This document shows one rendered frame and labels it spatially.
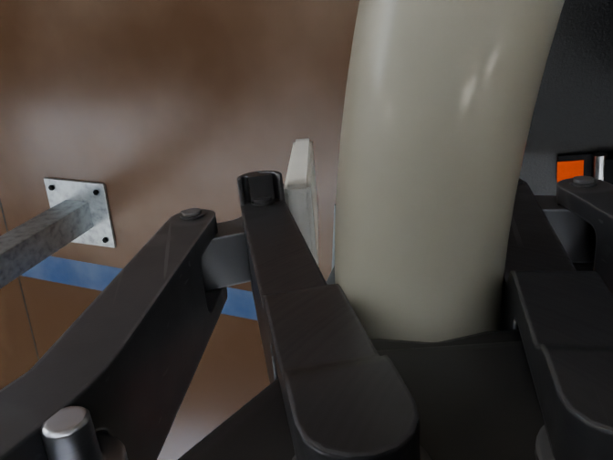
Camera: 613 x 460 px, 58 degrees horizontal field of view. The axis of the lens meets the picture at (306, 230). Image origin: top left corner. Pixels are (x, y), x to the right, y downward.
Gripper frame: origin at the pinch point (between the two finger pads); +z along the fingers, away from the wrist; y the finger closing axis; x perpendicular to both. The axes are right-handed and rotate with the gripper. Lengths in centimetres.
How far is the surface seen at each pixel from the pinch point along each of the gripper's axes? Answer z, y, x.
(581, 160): 95, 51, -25
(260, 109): 116, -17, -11
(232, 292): 124, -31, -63
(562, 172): 96, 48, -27
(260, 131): 117, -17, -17
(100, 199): 131, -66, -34
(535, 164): 99, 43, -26
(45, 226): 115, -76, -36
